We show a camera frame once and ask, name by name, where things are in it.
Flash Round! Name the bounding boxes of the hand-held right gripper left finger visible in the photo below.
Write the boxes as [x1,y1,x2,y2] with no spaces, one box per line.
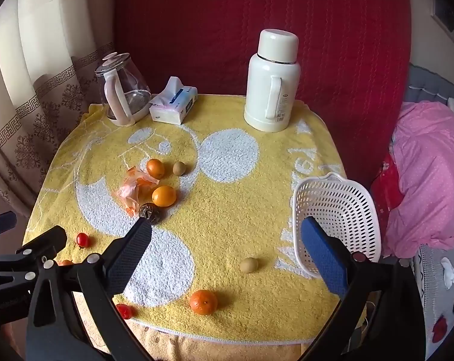
[26,218,152,361]

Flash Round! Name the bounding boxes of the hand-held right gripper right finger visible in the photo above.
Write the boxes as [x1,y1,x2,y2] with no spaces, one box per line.
[298,216,426,361]

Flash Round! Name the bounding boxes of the white perforated plastic basket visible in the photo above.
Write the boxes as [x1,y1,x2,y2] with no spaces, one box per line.
[292,172,381,279]

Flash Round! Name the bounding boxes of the clear plastic bag with orange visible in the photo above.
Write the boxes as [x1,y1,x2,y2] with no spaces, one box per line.
[116,165,158,217]

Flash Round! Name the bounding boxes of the tangerine with green stem mark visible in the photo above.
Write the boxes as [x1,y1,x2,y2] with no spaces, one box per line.
[189,289,218,316]

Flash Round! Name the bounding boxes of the dark wrinkled fruit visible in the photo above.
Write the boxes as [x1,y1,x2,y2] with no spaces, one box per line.
[138,202,160,222]

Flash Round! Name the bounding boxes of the red floral cloth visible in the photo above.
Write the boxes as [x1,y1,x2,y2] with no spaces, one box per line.
[370,150,406,215]

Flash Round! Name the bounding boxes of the yellow and white towel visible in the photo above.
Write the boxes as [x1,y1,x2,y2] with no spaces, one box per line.
[22,94,349,344]

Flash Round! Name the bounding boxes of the grey printed blanket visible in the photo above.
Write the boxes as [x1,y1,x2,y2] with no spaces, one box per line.
[413,233,454,358]

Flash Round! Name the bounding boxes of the pink dotted quilt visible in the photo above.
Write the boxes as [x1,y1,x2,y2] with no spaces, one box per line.
[385,101,454,258]

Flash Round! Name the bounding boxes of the patterned beige curtain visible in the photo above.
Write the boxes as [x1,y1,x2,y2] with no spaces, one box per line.
[0,0,117,211]

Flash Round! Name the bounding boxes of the tissue pack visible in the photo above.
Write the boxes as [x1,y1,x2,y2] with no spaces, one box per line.
[149,76,198,125]

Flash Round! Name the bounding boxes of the white thermos flask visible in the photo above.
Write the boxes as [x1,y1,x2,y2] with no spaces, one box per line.
[244,29,302,133]

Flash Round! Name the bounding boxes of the grey padded headboard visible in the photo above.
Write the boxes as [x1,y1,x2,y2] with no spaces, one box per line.
[401,62,454,110]

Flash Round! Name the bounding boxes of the red quilted cover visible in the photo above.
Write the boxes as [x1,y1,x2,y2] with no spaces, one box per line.
[112,0,413,189]

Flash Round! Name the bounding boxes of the glass kettle with pink handle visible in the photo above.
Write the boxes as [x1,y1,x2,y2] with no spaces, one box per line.
[95,52,152,127]

